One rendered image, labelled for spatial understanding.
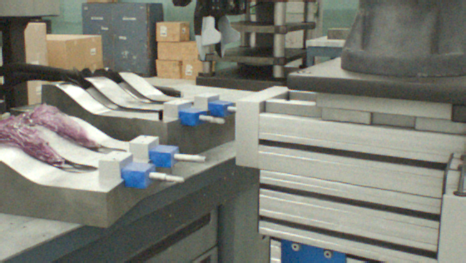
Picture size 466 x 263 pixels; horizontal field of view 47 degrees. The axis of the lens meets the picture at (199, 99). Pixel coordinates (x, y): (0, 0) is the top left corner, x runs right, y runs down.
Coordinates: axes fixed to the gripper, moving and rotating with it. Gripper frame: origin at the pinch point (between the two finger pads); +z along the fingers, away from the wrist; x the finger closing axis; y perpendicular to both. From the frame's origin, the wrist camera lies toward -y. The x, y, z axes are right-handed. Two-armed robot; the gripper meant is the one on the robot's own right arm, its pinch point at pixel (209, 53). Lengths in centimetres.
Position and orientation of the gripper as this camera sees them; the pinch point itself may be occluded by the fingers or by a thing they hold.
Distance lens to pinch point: 117.1
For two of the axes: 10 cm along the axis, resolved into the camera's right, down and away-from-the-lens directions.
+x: 5.7, -1.5, 8.1
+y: 8.2, 1.0, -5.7
